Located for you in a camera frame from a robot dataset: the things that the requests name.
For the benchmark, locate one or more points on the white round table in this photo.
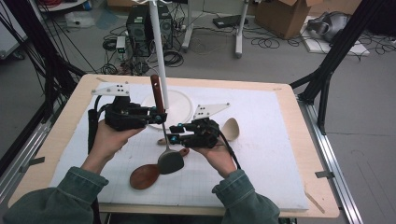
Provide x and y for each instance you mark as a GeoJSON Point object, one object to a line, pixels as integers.
{"type": "Point", "coordinates": [68, 5]}

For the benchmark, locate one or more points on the white cabinet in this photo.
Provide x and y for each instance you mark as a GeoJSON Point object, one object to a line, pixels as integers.
{"type": "Point", "coordinates": [9, 37]}

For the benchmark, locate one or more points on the white foam board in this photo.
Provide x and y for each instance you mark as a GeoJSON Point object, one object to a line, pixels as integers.
{"type": "Point", "coordinates": [358, 49]}

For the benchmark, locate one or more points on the white stand leg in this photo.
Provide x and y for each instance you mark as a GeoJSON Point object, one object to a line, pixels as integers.
{"type": "Point", "coordinates": [187, 34]}
{"type": "Point", "coordinates": [240, 37]}

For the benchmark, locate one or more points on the black computer tower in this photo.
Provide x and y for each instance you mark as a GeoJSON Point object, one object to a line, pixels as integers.
{"type": "Point", "coordinates": [134, 31]}

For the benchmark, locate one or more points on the aluminium rail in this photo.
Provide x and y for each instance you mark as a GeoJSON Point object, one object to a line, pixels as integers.
{"type": "Point", "coordinates": [28, 146]}
{"type": "Point", "coordinates": [330, 161]}

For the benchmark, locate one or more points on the person's right hand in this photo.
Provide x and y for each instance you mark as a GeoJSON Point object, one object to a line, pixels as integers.
{"type": "Point", "coordinates": [219, 157]}

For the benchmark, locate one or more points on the large cardboard box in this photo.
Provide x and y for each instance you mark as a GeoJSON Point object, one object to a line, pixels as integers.
{"type": "Point", "coordinates": [280, 18]}

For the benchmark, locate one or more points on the grey plastic shell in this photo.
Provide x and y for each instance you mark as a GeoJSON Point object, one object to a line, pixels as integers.
{"type": "Point", "coordinates": [333, 23]}

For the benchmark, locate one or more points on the white foam mat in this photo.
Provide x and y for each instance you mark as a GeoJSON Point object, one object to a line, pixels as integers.
{"type": "Point", "coordinates": [264, 155]}

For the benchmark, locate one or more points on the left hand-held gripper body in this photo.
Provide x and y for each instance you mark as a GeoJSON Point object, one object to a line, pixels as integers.
{"type": "Point", "coordinates": [124, 116]}

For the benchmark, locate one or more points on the brown wooden spoon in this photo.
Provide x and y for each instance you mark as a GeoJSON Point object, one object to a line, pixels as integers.
{"type": "Point", "coordinates": [144, 177]}

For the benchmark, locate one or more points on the black metal frame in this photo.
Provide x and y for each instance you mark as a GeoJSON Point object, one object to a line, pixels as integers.
{"type": "Point", "coordinates": [342, 40]}
{"type": "Point", "coordinates": [46, 62]}

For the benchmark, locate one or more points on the person's left hand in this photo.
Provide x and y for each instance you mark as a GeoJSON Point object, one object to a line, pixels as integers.
{"type": "Point", "coordinates": [107, 141]}

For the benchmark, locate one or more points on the black flat device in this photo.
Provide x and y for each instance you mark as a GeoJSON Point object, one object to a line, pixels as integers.
{"type": "Point", "coordinates": [229, 21]}

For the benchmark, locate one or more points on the white plate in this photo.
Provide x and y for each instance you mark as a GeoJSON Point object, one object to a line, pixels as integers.
{"type": "Point", "coordinates": [179, 105]}

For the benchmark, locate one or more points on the white power adapter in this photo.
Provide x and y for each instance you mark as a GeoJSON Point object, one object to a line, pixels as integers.
{"type": "Point", "coordinates": [120, 43]}

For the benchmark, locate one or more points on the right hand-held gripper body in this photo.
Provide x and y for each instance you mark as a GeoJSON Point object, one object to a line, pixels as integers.
{"type": "Point", "coordinates": [202, 133]}

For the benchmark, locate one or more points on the thin wooden strip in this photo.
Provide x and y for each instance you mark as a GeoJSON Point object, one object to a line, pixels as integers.
{"type": "Point", "coordinates": [314, 201]}

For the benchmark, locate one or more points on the clear plastic bag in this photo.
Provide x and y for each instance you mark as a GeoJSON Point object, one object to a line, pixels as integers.
{"type": "Point", "coordinates": [79, 19]}

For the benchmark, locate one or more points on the grey metal bracket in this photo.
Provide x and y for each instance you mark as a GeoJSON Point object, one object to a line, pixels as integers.
{"type": "Point", "coordinates": [325, 174]}
{"type": "Point", "coordinates": [32, 163]}

